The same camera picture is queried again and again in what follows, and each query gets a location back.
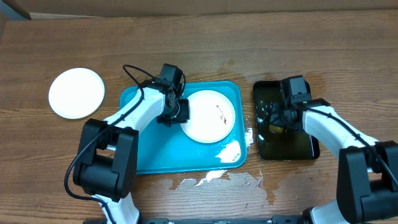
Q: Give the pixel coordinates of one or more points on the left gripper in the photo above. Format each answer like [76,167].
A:
[183,117]

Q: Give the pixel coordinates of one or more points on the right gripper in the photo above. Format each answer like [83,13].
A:
[278,111]

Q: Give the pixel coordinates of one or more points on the green yellow sponge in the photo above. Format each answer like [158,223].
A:
[276,129]

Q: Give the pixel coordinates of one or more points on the white plate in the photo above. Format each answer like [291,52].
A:
[76,93]
[212,117]

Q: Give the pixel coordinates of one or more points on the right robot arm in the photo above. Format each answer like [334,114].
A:
[367,168]

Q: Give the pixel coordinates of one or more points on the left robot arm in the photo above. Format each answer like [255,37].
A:
[106,162]

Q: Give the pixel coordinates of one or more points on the black water tray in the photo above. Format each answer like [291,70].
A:
[286,146]

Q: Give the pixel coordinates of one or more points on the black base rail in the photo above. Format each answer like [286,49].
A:
[278,219]

